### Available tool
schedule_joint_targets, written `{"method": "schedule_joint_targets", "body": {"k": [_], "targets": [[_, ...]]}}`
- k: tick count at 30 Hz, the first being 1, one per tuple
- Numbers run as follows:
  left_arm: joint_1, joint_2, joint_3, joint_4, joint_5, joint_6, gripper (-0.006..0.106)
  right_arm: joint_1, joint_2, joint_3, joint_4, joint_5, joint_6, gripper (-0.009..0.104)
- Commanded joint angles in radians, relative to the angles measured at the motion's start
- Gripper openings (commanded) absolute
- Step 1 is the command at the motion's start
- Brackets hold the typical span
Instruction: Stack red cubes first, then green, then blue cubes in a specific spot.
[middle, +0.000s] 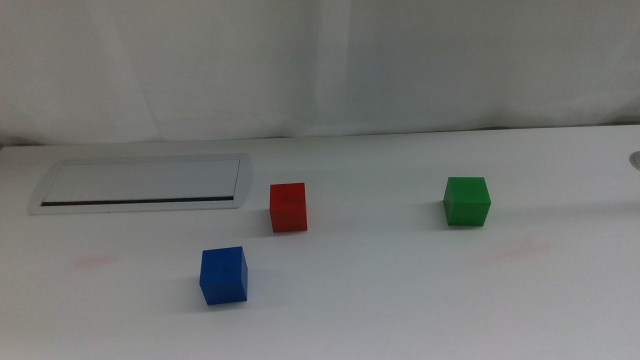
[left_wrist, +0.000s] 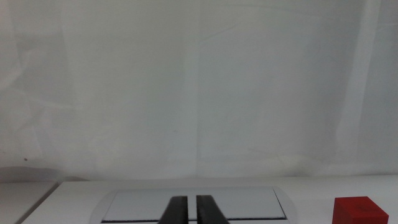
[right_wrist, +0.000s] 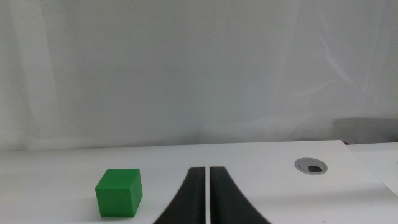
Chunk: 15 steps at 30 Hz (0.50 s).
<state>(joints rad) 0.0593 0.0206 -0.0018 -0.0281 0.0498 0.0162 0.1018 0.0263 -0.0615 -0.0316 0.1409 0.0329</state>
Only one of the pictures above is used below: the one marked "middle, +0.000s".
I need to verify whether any red cube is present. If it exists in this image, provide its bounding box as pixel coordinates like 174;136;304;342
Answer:
269;182;309;234

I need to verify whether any blue cube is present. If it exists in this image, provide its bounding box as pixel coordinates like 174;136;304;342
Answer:
198;245;249;307

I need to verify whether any green cube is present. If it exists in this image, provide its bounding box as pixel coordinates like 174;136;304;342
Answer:
442;176;492;227

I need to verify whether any white backdrop curtain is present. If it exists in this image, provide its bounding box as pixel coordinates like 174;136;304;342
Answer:
0;0;640;147

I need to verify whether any silver table cable hatch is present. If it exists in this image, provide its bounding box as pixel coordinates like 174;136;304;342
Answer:
27;153;254;217

